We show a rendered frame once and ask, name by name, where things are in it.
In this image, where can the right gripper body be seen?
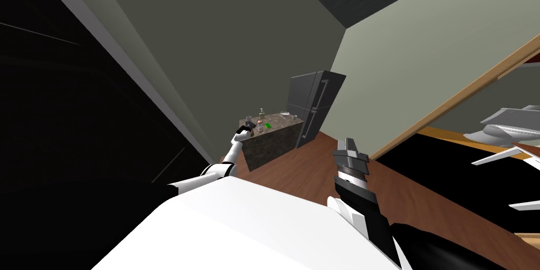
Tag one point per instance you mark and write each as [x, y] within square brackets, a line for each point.
[351, 162]

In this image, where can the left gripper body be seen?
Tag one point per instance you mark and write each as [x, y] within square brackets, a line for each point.
[247, 127]

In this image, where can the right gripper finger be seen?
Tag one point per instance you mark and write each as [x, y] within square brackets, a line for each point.
[352, 144]
[341, 144]

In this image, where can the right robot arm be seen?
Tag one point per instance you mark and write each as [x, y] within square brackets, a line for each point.
[371, 219]

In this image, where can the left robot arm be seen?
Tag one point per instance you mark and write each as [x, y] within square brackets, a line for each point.
[230, 156]

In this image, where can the clear glass bottle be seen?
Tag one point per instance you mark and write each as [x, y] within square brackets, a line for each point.
[262, 114]

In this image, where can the mottled brown stone counter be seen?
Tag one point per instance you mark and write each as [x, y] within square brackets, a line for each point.
[272, 147]

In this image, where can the clear glass bowl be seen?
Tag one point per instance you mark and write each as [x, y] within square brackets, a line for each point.
[284, 114]

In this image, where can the dark grey fridge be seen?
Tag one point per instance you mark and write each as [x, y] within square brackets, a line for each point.
[304, 93]

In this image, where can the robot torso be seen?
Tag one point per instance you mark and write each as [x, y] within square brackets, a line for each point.
[236, 228]

